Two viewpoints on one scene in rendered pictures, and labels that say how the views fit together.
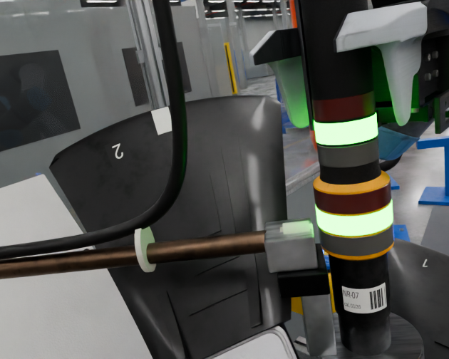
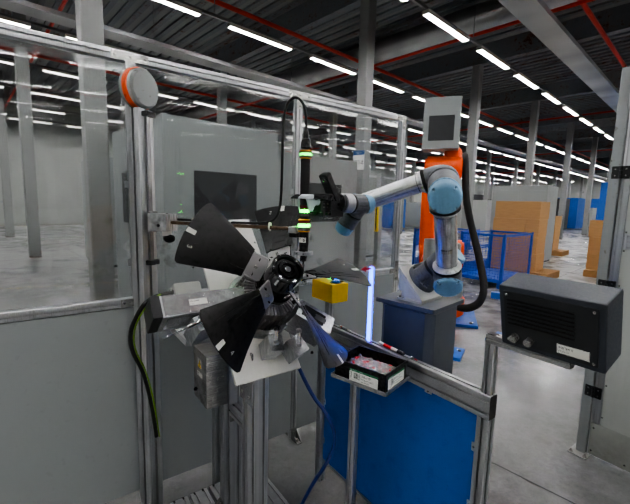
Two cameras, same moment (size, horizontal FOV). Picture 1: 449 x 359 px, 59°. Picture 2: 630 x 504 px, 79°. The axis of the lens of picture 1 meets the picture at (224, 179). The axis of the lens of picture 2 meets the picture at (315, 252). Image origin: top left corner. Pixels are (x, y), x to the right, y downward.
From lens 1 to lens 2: 1.16 m
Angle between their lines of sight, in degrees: 12
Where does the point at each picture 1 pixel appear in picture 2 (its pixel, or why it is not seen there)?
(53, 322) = not seen: hidden behind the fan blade
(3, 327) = not seen: hidden behind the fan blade
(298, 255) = (293, 230)
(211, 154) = (289, 217)
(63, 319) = not seen: hidden behind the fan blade
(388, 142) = (341, 229)
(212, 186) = (287, 222)
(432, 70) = (327, 206)
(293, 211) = (356, 288)
